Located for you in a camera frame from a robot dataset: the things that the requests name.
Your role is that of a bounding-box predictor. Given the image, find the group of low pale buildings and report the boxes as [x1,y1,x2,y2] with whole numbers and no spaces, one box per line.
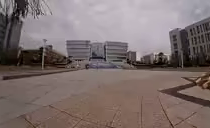
[141,51,170,65]

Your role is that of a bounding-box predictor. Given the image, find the brown-grey paved plaza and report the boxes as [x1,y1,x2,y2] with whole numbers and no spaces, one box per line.
[0,68,210,128]

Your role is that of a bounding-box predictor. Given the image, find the small pale building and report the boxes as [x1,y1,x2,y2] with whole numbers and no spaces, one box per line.
[127,50,138,63]

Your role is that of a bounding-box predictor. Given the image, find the pile of tan paving stones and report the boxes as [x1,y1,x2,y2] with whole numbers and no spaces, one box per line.
[192,67,210,90]

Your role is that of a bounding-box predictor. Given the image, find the low brown building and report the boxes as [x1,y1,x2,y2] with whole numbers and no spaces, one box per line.
[18,44,69,66]

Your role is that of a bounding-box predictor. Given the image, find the low dark kerb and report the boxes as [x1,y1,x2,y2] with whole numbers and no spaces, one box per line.
[0,67,79,81]

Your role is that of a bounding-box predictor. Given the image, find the twin-block building with glass centre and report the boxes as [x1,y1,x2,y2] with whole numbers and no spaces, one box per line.
[65,39,130,64]

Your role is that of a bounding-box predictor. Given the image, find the pale lamp post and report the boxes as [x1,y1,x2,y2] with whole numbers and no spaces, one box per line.
[40,38,48,71]

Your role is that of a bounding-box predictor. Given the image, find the large grey office building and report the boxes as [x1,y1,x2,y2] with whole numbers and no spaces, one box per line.
[0,7,25,66]

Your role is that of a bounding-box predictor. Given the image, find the wide blue stairs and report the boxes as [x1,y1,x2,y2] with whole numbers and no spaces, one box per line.
[86,59,123,70]

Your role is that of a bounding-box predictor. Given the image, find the tree with hanging fronds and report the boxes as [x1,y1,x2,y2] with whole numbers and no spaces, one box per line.
[0,0,54,20]

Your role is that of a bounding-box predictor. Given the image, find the grey building with many windows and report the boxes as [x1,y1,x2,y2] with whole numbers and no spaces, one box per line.
[168,13,210,67]

